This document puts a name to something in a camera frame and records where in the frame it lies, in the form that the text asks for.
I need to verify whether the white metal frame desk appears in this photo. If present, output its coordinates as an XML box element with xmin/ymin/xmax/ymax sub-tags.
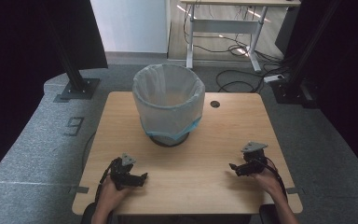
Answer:
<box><xmin>179</xmin><ymin>0</ymin><xmax>302</xmax><ymax>73</ymax></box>

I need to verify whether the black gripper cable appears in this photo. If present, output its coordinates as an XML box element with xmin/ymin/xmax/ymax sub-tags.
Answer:
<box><xmin>254</xmin><ymin>157</ymin><xmax>289</xmax><ymax>203</ymax></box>
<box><xmin>94</xmin><ymin>158</ymin><xmax>120</xmax><ymax>204</ymax></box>

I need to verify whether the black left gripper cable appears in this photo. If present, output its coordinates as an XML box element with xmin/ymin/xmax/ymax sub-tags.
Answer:
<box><xmin>94</xmin><ymin>158</ymin><xmax>120</xmax><ymax>204</ymax></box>

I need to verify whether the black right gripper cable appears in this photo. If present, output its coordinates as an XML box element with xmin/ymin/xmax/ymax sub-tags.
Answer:
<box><xmin>254</xmin><ymin>157</ymin><xmax>289</xmax><ymax>203</ymax></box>

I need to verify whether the tangle of black floor cables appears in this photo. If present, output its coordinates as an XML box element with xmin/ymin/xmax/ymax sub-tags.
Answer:
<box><xmin>182</xmin><ymin>3</ymin><xmax>295</xmax><ymax>94</ymax></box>

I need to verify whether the black curtain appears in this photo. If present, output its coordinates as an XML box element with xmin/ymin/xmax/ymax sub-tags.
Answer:
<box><xmin>287</xmin><ymin>0</ymin><xmax>358</xmax><ymax>185</ymax></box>
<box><xmin>0</xmin><ymin>0</ymin><xmax>109</xmax><ymax>186</ymax></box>

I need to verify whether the trash bin with clear bag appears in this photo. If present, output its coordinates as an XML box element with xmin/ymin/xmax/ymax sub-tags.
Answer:
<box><xmin>131</xmin><ymin>63</ymin><xmax>206</xmax><ymax>141</ymax></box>

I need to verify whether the white power strip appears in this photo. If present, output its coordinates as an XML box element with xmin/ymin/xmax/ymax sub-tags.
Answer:
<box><xmin>263</xmin><ymin>74</ymin><xmax>285</xmax><ymax>84</ymax></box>

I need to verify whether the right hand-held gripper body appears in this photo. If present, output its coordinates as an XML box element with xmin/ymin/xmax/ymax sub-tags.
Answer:
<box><xmin>240</xmin><ymin>141</ymin><xmax>269</xmax><ymax>176</ymax></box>

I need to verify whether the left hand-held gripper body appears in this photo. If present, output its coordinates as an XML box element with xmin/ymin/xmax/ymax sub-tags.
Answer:
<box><xmin>109</xmin><ymin>152</ymin><xmax>141</xmax><ymax>191</ymax></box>

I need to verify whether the black metal stand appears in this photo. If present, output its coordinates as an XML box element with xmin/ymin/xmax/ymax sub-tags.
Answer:
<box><xmin>41</xmin><ymin>0</ymin><xmax>102</xmax><ymax>101</ymax></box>
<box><xmin>269</xmin><ymin>0</ymin><xmax>344</xmax><ymax>109</ymax></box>

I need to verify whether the person's right hand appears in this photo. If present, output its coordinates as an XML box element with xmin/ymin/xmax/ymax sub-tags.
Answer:
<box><xmin>249</xmin><ymin>167</ymin><xmax>285</xmax><ymax>203</ymax></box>

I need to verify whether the thin black floor cable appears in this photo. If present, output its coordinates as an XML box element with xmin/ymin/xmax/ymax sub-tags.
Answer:
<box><xmin>80</xmin><ymin>131</ymin><xmax>97</xmax><ymax>171</ymax></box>

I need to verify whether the person's left hand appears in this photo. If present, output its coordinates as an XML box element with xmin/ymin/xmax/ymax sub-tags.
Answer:
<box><xmin>97</xmin><ymin>177</ymin><xmax>133</xmax><ymax>213</ymax></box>

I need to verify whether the dark box under desk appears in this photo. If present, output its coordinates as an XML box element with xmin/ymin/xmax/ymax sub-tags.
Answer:
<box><xmin>274</xmin><ymin>5</ymin><xmax>303</xmax><ymax>56</ymax></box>

